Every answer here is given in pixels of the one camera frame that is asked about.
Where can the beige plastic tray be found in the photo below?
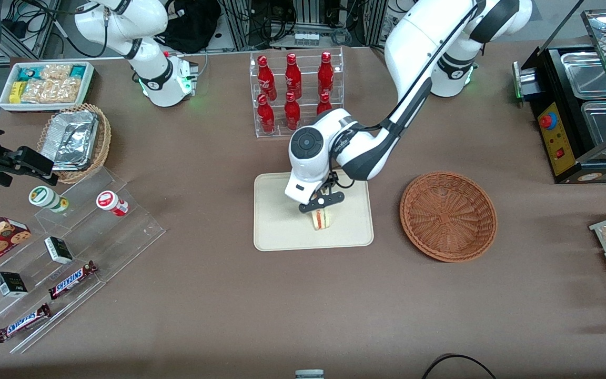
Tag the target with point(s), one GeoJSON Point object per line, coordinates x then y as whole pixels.
{"type": "Point", "coordinates": [276, 226]}

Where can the brown Snickers bar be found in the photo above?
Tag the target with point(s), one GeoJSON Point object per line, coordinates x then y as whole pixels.
{"type": "Point", "coordinates": [23, 322]}
{"type": "Point", "coordinates": [71, 280]}

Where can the aluminium foil container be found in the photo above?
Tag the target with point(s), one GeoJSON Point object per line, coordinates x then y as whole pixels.
{"type": "Point", "coordinates": [69, 138]}

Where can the white rectangular snack bin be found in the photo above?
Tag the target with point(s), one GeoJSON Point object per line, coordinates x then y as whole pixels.
{"type": "Point", "coordinates": [4, 102]}

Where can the small clear cracker bag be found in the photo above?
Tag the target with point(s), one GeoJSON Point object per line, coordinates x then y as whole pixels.
{"type": "Point", "coordinates": [57, 71]}

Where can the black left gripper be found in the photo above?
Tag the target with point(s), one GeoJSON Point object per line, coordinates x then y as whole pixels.
{"type": "Point", "coordinates": [327, 182]}

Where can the yellow snack packet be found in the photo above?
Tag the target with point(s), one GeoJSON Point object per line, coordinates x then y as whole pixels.
{"type": "Point", "coordinates": [16, 92]}

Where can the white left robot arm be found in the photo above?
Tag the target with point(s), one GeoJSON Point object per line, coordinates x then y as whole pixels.
{"type": "Point", "coordinates": [424, 37]}

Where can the light wicker basket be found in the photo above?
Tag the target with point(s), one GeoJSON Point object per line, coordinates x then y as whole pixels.
{"type": "Point", "coordinates": [104, 131]}

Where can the round brown wicker basket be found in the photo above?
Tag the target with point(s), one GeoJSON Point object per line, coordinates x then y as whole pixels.
{"type": "Point", "coordinates": [447, 216]}

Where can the small grey device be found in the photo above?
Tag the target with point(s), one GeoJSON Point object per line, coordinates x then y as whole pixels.
{"type": "Point", "coordinates": [309, 374]}

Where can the black bag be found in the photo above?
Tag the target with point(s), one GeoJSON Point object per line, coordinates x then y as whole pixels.
{"type": "Point", "coordinates": [192, 26]}

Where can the red cola bottle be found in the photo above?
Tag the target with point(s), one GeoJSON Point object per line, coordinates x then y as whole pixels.
{"type": "Point", "coordinates": [292, 113]}
{"type": "Point", "coordinates": [324, 103]}
{"type": "Point", "coordinates": [266, 79]}
{"type": "Point", "coordinates": [325, 76]}
{"type": "Point", "coordinates": [293, 78]}
{"type": "Point", "coordinates": [265, 117]}

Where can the white power strip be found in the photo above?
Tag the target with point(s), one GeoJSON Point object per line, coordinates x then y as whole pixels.
{"type": "Point", "coordinates": [306, 39]}

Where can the triangular sandwich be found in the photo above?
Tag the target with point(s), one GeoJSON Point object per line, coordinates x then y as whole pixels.
{"type": "Point", "coordinates": [322, 221]}

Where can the teal snack packet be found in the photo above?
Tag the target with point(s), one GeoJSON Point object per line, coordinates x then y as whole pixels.
{"type": "Point", "coordinates": [29, 73]}
{"type": "Point", "coordinates": [78, 71]}

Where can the clear acrylic bottle rack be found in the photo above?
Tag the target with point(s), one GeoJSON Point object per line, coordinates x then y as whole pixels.
{"type": "Point", "coordinates": [334, 79]}

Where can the clear acrylic stepped display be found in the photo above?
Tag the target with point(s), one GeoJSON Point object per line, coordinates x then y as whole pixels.
{"type": "Point", "coordinates": [124, 231]}

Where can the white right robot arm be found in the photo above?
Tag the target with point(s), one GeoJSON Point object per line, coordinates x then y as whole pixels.
{"type": "Point", "coordinates": [161, 79]}

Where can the small black box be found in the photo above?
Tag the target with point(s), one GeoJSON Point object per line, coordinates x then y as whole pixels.
{"type": "Point", "coordinates": [11, 284]}
{"type": "Point", "coordinates": [58, 250]}

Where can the green lid white cup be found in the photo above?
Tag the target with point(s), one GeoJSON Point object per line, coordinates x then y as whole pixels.
{"type": "Point", "coordinates": [45, 197]}

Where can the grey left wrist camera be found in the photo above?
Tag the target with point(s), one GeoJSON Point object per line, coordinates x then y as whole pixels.
{"type": "Point", "coordinates": [332, 199]}

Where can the red lid white cup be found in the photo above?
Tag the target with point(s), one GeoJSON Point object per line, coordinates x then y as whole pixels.
{"type": "Point", "coordinates": [111, 202]}

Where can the black food warmer machine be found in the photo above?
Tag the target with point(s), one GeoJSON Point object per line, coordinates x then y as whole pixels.
{"type": "Point", "coordinates": [558, 142]}

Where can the large clear cracker bag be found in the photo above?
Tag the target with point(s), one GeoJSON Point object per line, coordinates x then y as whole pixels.
{"type": "Point", "coordinates": [53, 91]}

